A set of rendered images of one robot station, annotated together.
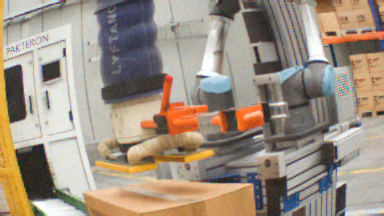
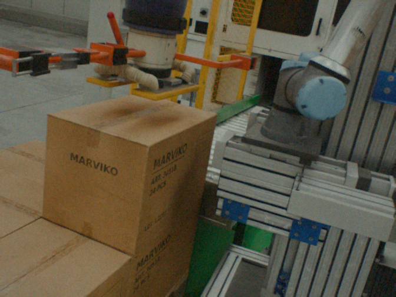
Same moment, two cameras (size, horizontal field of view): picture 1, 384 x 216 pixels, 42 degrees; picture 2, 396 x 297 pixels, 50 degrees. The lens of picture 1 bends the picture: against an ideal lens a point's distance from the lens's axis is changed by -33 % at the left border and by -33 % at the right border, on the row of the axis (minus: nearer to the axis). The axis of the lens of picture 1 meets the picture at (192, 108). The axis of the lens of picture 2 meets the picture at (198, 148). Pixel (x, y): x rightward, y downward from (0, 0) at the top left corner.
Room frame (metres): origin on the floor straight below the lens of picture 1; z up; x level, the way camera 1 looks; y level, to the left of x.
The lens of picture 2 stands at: (1.34, -1.17, 1.37)
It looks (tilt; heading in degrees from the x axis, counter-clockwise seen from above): 19 degrees down; 50
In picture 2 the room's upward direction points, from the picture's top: 10 degrees clockwise
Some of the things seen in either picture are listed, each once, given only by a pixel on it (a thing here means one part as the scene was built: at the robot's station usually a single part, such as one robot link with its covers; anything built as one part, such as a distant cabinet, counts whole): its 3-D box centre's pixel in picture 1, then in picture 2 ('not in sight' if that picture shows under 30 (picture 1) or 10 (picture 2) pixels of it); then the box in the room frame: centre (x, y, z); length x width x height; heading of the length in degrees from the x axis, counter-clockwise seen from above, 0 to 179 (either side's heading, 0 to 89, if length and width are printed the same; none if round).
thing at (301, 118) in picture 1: (299, 116); (288, 121); (2.35, -0.38, 1.09); 0.15 x 0.15 x 0.10
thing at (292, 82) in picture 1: (295, 84); (298, 83); (2.34, -0.39, 1.20); 0.13 x 0.12 x 0.14; 60
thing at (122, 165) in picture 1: (121, 161); (125, 74); (2.13, 0.25, 1.08); 0.34 x 0.10 x 0.05; 28
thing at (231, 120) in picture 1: (242, 118); (19, 58); (1.64, -0.11, 1.18); 0.08 x 0.07 x 0.05; 28
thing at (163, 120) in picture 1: (175, 121); (108, 53); (1.95, 0.05, 1.18); 0.10 x 0.08 x 0.06; 118
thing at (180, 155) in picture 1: (172, 151); (168, 85); (2.22, 0.08, 1.08); 0.34 x 0.10 x 0.05; 28
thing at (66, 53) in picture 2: (215, 122); (60, 58); (1.76, -0.05, 1.18); 0.07 x 0.07 x 0.04; 28
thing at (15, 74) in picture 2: (250, 113); (56, 62); (1.72, -0.14, 1.18); 0.31 x 0.03 x 0.05; 41
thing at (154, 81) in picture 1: (133, 86); (155, 19); (2.17, 0.16, 1.30); 0.23 x 0.23 x 0.04
